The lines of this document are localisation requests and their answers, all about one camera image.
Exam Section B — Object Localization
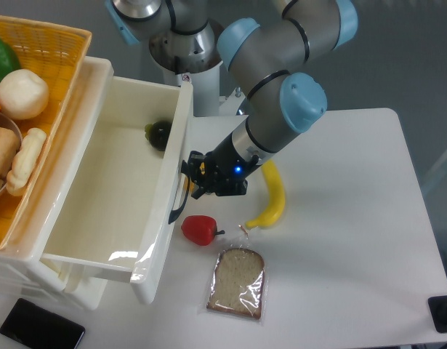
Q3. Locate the green toy pepper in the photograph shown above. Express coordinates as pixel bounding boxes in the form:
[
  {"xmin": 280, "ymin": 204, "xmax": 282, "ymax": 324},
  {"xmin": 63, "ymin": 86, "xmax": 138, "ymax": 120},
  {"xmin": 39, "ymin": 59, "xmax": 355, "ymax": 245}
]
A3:
[{"xmin": 0, "ymin": 38, "xmax": 21, "ymax": 83}]

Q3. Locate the metal bowl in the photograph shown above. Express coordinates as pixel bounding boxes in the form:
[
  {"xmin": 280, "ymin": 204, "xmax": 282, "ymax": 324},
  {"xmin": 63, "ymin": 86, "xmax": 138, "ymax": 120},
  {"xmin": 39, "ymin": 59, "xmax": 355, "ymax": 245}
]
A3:
[{"xmin": 0, "ymin": 113, "xmax": 23, "ymax": 197}]

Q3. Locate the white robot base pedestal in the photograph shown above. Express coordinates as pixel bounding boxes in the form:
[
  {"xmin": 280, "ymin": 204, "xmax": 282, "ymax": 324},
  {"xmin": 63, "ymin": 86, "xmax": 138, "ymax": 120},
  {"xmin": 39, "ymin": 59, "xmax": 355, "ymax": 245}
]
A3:
[{"xmin": 148, "ymin": 17, "xmax": 250, "ymax": 118}]

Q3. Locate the black smartphone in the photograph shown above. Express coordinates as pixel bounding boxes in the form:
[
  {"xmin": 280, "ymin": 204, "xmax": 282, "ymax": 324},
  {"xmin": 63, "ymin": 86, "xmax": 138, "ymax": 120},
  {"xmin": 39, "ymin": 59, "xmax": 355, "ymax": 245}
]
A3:
[{"xmin": 0, "ymin": 298, "xmax": 86, "ymax": 349}]

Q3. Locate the yellow toy banana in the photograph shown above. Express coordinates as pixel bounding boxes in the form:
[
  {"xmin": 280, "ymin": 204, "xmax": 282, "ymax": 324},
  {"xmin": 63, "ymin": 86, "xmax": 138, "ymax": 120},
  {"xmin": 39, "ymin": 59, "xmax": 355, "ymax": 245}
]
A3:
[{"xmin": 245, "ymin": 160, "xmax": 286, "ymax": 229}]

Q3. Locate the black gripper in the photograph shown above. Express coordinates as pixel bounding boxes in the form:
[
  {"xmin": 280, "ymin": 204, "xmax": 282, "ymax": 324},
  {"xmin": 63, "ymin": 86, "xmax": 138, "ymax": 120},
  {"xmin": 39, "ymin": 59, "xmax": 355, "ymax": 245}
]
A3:
[{"xmin": 180, "ymin": 134, "xmax": 259, "ymax": 199}]

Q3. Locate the bagged bread slice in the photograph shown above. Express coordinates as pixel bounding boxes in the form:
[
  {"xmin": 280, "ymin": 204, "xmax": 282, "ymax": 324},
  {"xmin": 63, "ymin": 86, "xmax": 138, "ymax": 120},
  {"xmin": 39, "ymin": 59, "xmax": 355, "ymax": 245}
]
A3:
[{"xmin": 198, "ymin": 225, "xmax": 269, "ymax": 324}]

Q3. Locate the yellow toy bell pepper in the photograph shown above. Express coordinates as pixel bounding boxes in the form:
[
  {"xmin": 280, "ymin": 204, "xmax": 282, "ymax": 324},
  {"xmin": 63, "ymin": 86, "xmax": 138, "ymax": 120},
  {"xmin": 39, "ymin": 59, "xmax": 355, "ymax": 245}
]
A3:
[{"xmin": 187, "ymin": 160, "xmax": 206, "ymax": 192}]

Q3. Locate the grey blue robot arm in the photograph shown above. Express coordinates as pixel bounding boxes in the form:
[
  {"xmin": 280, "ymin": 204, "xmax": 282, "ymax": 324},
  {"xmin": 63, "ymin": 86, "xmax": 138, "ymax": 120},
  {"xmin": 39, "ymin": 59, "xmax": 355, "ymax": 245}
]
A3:
[{"xmin": 105, "ymin": 1, "xmax": 358, "ymax": 198}]

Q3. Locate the brown toy potato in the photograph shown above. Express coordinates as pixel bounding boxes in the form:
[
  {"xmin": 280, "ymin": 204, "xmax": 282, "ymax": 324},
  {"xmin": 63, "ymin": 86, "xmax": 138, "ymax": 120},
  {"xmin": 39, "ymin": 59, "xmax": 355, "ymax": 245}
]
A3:
[{"xmin": 0, "ymin": 127, "xmax": 20, "ymax": 190}]

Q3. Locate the red toy bell pepper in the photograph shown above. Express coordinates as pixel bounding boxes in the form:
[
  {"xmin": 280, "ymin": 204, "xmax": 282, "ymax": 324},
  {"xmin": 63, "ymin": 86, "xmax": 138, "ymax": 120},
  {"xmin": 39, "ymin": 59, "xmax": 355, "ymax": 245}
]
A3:
[{"xmin": 181, "ymin": 215, "xmax": 225, "ymax": 246}]

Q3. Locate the black object at edge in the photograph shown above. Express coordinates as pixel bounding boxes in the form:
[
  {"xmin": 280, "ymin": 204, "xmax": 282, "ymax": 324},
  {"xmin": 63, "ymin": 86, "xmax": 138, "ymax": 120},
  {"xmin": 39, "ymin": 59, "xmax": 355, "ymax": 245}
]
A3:
[{"xmin": 427, "ymin": 295, "xmax": 447, "ymax": 333}]

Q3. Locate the dark toy eggplant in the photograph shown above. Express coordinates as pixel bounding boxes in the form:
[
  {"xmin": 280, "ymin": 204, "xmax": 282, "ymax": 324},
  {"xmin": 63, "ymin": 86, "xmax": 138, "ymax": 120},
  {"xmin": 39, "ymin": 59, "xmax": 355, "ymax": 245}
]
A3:
[{"xmin": 145, "ymin": 120, "xmax": 172, "ymax": 151}]

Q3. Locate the white round bun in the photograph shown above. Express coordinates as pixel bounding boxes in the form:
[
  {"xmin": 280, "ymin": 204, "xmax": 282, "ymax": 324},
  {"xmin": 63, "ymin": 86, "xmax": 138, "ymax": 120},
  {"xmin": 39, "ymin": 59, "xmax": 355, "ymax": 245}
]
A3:
[{"xmin": 0, "ymin": 69, "xmax": 49, "ymax": 121}]

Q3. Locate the white drawer cabinet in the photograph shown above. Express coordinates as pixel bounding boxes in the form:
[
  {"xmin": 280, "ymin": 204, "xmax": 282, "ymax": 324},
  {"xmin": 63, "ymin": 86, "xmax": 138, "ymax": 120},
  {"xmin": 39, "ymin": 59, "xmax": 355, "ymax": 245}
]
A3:
[{"xmin": 0, "ymin": 57, "xmax": 113, "ymax": 310}]

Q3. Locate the white drawer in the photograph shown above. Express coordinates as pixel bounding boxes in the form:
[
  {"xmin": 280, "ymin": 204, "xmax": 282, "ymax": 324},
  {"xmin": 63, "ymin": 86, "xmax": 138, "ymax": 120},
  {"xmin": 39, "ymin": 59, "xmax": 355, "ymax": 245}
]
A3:
[{"xmin": 44, "ymin": 77, "xmax": 193, "ymax": 304}]

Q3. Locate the beige toy bread roll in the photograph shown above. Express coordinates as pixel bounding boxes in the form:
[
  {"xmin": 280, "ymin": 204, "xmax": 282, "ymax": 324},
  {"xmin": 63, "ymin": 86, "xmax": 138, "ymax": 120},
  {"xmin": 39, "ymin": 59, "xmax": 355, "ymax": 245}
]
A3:
[{"xmin": 6, "ymin": 128, "xmax": 47, "ymax": 196}]

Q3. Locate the orange wicker basket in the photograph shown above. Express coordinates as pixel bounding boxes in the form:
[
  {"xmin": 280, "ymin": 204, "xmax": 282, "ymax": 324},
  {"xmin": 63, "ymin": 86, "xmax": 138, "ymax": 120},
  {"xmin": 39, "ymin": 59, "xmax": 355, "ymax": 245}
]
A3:
[{"xmin": 0, "ymin": 15, "xmax": 92, "ymax": 249}]

